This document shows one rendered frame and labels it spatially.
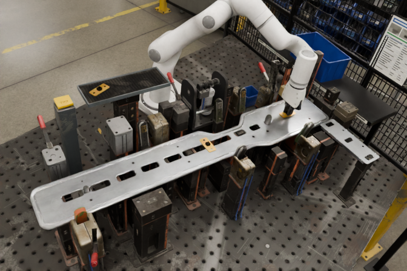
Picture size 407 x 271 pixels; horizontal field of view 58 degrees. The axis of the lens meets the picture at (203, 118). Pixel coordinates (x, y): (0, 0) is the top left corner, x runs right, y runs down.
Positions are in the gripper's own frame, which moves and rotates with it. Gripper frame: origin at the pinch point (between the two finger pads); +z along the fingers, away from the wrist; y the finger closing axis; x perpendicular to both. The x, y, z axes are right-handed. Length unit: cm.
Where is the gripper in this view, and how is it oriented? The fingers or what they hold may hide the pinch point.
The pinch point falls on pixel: (288, 109)
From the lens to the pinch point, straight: 182.8
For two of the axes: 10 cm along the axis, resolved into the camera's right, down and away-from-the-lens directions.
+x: 8.4, -2.8, 4.7
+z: -1.2, 7.5, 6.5
